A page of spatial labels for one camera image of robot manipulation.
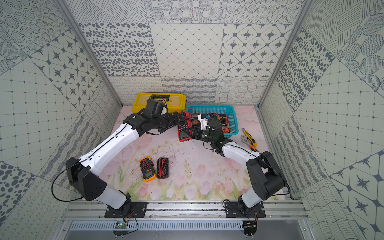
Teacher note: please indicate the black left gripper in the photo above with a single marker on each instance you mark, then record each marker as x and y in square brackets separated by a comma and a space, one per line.
[176, 119]

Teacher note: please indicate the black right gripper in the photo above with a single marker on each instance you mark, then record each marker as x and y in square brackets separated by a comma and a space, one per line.
[198, 129]

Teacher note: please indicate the black multimeter red leads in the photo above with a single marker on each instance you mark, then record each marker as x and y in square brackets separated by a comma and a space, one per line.
[162, 168]

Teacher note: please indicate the yellow orange multimeter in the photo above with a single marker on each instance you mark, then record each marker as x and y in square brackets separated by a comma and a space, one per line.
[147, 168]

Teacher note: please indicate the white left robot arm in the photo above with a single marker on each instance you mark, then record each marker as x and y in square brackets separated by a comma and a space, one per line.
[83, 173]

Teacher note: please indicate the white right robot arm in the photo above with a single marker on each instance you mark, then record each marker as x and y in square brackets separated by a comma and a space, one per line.
[265, 175]

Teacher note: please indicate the teal plastic basket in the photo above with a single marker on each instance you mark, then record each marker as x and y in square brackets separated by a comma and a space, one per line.
[227, 110]

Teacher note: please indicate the yellow black toolbox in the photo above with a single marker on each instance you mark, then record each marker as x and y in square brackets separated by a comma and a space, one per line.
[175, 102]

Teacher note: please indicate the yellow utility knife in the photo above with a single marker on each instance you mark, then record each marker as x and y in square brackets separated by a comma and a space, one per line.
[250, 138]

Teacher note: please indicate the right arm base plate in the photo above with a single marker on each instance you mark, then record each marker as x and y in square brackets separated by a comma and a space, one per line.
[235, 209]

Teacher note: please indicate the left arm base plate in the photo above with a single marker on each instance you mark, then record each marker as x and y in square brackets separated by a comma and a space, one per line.
[133, 209]

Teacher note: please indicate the aluminium mounting rail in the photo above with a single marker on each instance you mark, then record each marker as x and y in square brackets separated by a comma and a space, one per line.
[179, 215]

